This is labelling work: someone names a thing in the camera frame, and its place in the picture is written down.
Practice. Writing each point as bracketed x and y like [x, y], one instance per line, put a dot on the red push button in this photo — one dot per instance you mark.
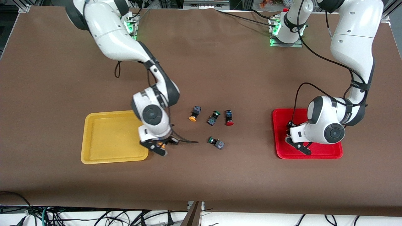
[229, 116]

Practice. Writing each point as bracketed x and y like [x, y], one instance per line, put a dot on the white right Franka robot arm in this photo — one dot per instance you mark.
[113, 37]

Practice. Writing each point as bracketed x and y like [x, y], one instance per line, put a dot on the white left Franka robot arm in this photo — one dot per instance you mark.
[351, 31]

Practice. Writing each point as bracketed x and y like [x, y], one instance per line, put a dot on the red plastic tray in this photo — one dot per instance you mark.
[282, 125]

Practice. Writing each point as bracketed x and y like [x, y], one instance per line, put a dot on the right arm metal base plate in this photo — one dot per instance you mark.
[134, 31]

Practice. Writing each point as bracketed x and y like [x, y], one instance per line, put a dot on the metal table leg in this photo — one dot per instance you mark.
[191, 218]

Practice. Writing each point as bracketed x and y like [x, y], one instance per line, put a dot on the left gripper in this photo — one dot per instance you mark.
[288, 129]

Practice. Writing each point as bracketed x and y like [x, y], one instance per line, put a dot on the yellow push button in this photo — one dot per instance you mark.
[161, 145]
[196, 110]

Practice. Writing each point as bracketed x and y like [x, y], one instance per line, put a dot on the grey metal box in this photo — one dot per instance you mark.
[205, 3]

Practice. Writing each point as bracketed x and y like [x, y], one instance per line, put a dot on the yellow plastic tray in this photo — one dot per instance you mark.
[110, 138]

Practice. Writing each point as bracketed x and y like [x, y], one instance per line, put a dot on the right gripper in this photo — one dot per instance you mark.
[172, 140]

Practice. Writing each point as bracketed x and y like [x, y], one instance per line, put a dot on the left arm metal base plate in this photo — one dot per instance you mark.
[285, 45]

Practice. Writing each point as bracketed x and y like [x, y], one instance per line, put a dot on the black power plug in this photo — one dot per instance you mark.
[170, 220]

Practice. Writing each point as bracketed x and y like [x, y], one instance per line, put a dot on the green push button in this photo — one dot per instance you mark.
[212, 121]
[220, 145]

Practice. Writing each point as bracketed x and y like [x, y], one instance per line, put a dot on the brown table cover sheet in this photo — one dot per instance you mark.
[201, 78]

